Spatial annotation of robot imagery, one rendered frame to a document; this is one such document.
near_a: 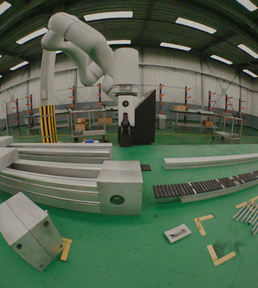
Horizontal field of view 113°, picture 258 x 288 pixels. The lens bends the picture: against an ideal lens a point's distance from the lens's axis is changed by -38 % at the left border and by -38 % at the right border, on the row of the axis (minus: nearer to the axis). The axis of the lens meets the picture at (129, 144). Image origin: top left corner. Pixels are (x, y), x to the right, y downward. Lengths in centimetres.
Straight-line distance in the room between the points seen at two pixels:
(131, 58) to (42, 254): 52
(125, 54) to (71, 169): 37
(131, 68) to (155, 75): 788
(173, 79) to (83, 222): 847
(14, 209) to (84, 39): 48
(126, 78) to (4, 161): 46
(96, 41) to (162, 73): 803
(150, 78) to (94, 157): 787
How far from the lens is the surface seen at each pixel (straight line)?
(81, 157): 48
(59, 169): 38
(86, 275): 25
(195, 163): 55
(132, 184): 26
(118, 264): 25
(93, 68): 88
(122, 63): 43
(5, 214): 26
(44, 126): 370
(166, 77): 847
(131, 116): 41
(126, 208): 30
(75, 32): 50
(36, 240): 23
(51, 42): 71
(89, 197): 30
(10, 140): 81
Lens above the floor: 102
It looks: 17 degrees down
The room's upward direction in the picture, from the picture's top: straight up
